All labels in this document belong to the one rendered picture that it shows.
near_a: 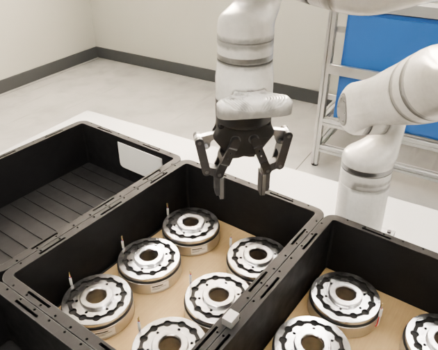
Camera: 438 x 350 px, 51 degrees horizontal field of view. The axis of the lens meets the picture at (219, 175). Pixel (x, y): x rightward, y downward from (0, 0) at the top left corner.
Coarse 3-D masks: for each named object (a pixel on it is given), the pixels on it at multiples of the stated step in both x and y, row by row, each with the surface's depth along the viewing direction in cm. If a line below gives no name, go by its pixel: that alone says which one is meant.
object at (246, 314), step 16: (320, 224) 72; (352, 224) 72; (304, 240) 69; (384, 240) 69; (400, 240) 69; (432, 256) 66; (288, 272) 63; (272, 288) 60; (256, 304) 58; (240, 320) 56; (224, 336) 54
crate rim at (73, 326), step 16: (192, 160) 89; (160, 176) 84; (224, 176) 84; (144, 192) 80; (272, 192) 79; (112, 208) 75; (304, 208) 76; (80, 224) 72; (64, 240) 69; (32, 256) 66; (288, 256) 66; (16, 272) 63; (272, 272) 63; (16, 288) 60; (256, 288) 60; (48, 304) 58; (240, 304) 58; (64, 320) 56; (80, 336) 54; (96, 336) 54; (208, 336) 54
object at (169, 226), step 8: (184, 208) 87; (192, 208) 87; (200, 208) 87; (168, 216) 85; (176, 216) 85; (208, 216) 85; (168, 224) 83; (176, 224) 83; (208, 224) 83; (216, 224) 83; (168, 232) 81; (176, 232) 81; (184, 232) 81; (192, 232) 81; (200, 232) 81; (208, 232) 81; (216, 232) 82; (176, 240) 79; (184, 240) 79; (192, 240) 79; (200, 240) 79
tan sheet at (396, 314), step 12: (384, 300) 72; (396, 300) 72; (300, 312) 70; (384, 312) 70; (396, 312) 70; (408, 312) 70; (420, 312) 70; (384, 324) 68; (396, 324) 68; (372, 336) 66; (384, 336) 66; (396, 336) 66; (360, 348) 64; (372, 348) 64; (384, 348) 64; (396, 348) 64
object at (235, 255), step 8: (240, 240) 79; (248, 240) 79; (256, 240) 79; (264, 240) 79; (272, 240) 79; (232, 248) 77; (240, 248) 77; (272, 248) 77; (280, 248) 77; (232, 256) 76; (240, 256) 76; (232, 264) 74; (240, 264) 74; (248, 264) 74; (240, 272) 72; (248, 272) 73; (256, 272) 73
